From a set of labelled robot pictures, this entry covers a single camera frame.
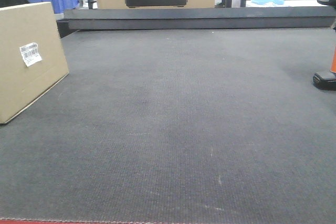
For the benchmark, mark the light blue plastic tray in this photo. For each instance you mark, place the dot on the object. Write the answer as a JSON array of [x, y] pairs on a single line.
[[268, 2]]

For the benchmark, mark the dark grey table mat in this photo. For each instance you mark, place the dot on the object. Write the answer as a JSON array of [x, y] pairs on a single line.
[[179, 126]]

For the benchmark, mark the small brown cardboard package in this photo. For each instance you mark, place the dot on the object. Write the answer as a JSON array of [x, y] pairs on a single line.
[[21, 86]]

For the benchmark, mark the white barcode label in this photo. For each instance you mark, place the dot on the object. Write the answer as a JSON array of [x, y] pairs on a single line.
[[30, 54]]

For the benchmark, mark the raised grey table ledge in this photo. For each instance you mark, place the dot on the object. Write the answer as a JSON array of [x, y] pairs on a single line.
[[206, 18]]

